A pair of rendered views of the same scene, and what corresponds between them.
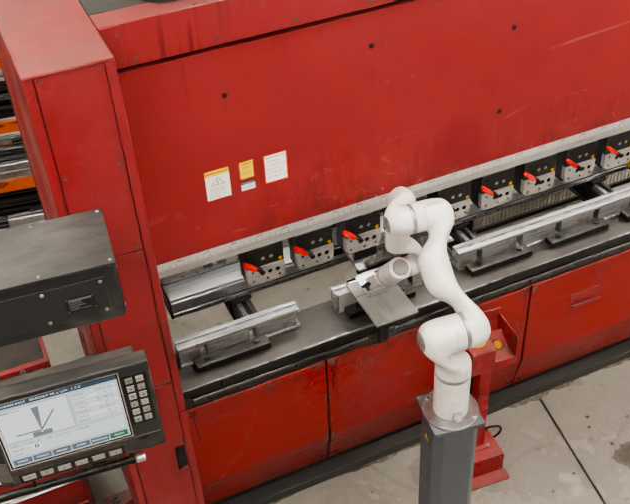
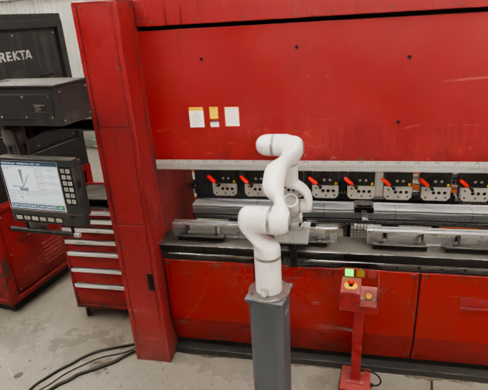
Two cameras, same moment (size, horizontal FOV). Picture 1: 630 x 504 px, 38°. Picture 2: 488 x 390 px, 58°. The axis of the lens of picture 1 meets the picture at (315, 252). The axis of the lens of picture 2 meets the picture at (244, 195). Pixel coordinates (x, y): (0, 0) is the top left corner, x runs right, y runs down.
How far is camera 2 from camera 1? 1.92 m
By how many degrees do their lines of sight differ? 34
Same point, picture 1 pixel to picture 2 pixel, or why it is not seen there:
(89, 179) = (101, 73)
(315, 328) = not seen: hidden behind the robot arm
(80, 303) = (39, 108)
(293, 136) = (243, 98)
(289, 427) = (228, 303)
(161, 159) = (165, 90)
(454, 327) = (259, 210)
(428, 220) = (280, 145)
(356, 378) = not seen: hidden behind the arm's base
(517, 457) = not seen: outside the picture
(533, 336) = (424, 320)
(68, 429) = (36, 193)
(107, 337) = (110, 179)
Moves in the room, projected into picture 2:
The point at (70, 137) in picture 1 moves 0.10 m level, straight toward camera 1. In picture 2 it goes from (93, 43) to (80, 45)
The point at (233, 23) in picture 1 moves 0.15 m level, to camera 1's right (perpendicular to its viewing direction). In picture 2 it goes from (205, 11) to (228, 9)
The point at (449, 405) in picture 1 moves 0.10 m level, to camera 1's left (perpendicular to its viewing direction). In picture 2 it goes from (259, 279) to (240, 274)
